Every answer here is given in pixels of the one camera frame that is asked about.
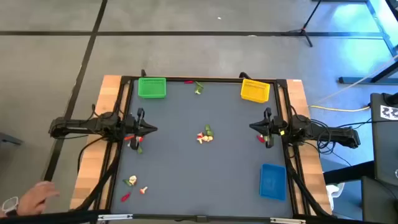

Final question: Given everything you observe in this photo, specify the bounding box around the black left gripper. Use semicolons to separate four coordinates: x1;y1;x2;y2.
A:
124;108;158;151

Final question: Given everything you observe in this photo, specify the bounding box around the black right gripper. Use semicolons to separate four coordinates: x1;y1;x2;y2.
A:
249;108;289;149

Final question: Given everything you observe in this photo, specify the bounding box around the yellow plastic basket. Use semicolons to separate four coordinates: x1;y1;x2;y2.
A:
240;78;271;104

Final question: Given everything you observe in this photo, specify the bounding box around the green plastic basket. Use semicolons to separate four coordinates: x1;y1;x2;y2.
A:
137;77;167;99

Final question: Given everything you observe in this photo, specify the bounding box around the blue plastic basket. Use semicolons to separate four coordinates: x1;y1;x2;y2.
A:
259;163;287;202

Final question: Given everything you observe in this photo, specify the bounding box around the white plastic object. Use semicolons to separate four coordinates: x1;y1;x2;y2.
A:
325;182;346;211

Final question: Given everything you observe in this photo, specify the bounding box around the black floor beam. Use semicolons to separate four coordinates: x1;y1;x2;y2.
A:
323;160;376;185

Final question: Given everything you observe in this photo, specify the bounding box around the black tripod stand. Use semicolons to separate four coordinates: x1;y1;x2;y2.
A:
281;0;324;48

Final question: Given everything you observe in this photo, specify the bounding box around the black equipment case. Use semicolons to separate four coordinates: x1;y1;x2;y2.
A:
369;92;398;187

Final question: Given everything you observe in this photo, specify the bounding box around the white fiducial marker tag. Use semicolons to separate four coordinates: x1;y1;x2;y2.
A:
379;105;398;121

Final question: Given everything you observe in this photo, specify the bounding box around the person's hand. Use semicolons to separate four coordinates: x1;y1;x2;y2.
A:
15;181;60;217

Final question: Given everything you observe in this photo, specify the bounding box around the grey metal furniture foot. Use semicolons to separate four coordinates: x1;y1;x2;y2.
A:
0;132;24;146

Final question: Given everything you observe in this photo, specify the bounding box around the black box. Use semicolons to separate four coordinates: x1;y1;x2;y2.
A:
360;175;398;224

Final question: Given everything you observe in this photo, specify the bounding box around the black cable bundle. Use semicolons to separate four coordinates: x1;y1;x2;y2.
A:
306;118;398;167

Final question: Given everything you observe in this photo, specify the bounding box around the black aluminium table frame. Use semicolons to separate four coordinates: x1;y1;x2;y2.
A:
70;70;335;224

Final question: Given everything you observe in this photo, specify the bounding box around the white cable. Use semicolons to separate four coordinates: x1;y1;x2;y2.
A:
310;55;398;106

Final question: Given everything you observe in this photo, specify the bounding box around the black metal desk frame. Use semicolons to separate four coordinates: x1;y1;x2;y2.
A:
312;0;398;85

